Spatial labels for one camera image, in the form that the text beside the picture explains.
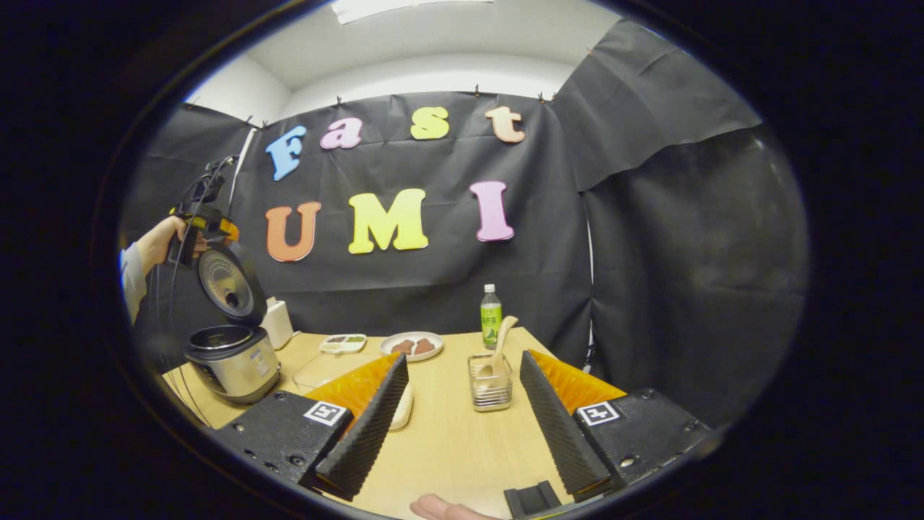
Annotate black and silver rice cooker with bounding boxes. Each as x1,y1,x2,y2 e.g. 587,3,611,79
183,242,282,405

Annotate metal wire chopstick holder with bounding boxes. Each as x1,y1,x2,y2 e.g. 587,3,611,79
467,352,514,412

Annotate glass bowl of white rice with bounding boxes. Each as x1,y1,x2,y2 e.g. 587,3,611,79
292,352,416,432

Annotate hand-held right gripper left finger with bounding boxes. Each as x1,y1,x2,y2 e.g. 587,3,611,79
214,352,410,503

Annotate white divided dish with beans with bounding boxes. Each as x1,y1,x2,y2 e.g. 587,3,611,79
319,333,367,355

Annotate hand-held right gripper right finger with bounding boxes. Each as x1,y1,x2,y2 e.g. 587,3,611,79
520,350,715,504

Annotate green drink bottle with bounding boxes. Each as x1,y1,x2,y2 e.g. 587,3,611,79
480,283,503,350

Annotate large ceiling light panel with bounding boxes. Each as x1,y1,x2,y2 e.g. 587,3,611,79
331,0,495,25

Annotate white toaster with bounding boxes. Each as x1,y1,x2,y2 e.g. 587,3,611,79
261,296,295,351

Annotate white round plate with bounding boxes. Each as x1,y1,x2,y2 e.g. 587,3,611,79
380,331,445,362

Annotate wooden spoon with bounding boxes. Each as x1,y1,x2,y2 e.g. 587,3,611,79
480,316,519,380

